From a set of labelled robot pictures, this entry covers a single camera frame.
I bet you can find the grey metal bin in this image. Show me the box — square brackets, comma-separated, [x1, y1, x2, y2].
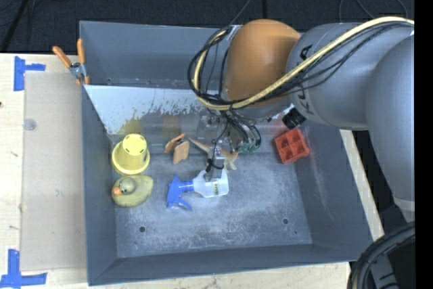
[78, 20, 375, 286]

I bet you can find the clear spray bottle blue head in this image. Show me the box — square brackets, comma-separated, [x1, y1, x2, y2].
[166, 169, 230, 213]

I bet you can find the red block with square holes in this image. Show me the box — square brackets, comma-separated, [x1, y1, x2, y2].
[273, 127, 311, 165]

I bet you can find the yellow plastic cup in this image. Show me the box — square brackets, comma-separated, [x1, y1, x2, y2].
[111, 133, 151, 177]

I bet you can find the pale flat board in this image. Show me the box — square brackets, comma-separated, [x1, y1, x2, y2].
[19, 72, 87, 272]

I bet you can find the black cylinder on white bracket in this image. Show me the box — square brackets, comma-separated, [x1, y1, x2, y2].
[281, 104, 307, 130]

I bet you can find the orange-brown toy piece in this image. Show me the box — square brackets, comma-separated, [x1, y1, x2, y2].
[164, 133, 191, 165]

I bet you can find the yellow rubber duck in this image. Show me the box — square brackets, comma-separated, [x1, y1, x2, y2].
[111, 175, 154, 208]

